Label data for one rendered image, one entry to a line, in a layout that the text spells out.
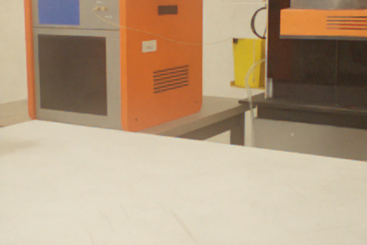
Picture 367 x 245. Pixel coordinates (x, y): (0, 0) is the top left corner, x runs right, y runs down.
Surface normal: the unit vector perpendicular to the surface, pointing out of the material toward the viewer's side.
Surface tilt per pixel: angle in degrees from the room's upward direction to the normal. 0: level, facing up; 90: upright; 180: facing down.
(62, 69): 90
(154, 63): 90
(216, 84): 90
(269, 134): 90
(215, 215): 0
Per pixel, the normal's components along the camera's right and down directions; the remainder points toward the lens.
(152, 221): 0.00, -0.99
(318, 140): -0.51, 0.15
